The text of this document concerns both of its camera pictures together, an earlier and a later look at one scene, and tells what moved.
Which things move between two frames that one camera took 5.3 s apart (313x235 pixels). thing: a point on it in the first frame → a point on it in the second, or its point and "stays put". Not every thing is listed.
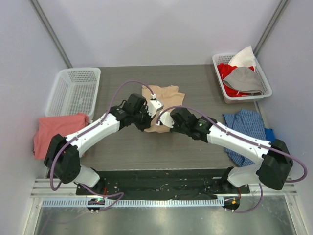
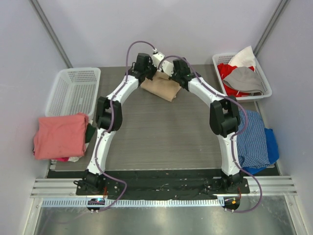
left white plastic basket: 74,91 stays put
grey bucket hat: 245,79 stays put
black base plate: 163,183 stays put
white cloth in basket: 245,58 stays put
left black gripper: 145,120 → 151,70
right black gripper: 174,127 → 174,76
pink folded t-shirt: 49,127 stays put
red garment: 223,69 stays put
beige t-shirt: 169,96 → 162,86
